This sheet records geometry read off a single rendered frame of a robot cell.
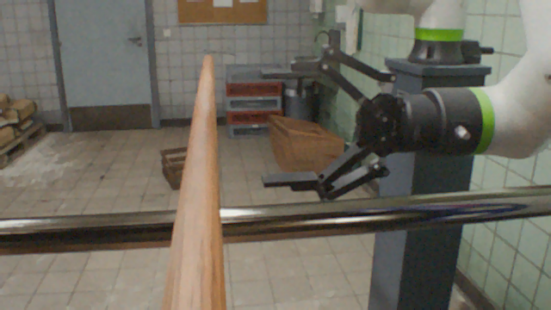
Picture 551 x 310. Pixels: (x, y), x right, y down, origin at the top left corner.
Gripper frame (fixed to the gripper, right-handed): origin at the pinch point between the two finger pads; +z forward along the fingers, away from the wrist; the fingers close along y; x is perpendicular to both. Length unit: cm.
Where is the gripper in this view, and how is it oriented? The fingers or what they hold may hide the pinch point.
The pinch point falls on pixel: (270, 129)
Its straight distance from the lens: 53.9
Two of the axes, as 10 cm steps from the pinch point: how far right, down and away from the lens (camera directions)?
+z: -9.9, 0.5, -1.3
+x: -1.4, -3.3, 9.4
